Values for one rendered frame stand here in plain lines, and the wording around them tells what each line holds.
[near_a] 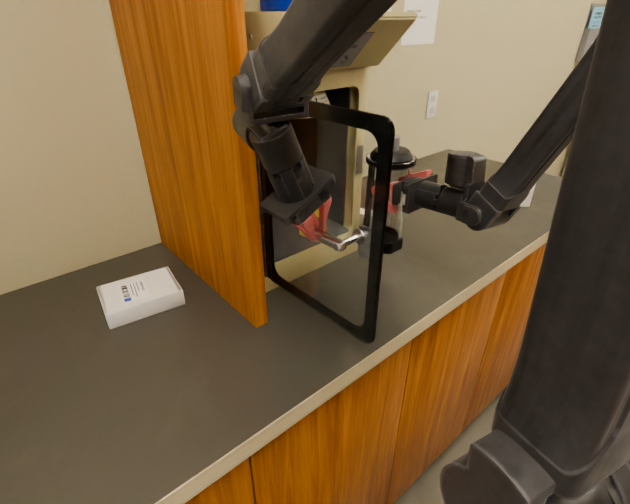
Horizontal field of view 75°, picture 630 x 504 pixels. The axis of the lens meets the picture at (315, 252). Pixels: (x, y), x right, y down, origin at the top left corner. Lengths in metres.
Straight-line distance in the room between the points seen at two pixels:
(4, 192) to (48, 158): 0.12
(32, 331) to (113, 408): 0.31
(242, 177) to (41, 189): 0.58
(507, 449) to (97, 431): 0.63
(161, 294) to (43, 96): 0.50
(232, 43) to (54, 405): 0.65
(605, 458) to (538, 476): 0.03
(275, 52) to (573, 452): 0.40
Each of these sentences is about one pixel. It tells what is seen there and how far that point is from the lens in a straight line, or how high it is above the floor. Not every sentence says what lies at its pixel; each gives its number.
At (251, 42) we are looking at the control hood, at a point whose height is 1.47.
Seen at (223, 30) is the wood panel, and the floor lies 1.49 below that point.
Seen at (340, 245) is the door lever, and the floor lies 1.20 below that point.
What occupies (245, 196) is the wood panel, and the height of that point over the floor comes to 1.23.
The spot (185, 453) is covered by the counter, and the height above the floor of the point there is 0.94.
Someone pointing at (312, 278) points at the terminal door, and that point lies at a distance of 0.79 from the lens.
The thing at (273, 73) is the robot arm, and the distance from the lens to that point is 0.46.
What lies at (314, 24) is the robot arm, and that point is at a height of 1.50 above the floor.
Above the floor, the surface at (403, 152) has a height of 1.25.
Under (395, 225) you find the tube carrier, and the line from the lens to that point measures 0.96.
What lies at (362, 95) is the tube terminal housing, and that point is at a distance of 0.99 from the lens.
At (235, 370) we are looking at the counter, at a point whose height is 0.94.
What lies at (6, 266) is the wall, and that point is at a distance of 1.21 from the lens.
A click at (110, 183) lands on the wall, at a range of 1.19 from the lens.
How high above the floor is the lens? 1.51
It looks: 30 degrees down
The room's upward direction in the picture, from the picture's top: straight up
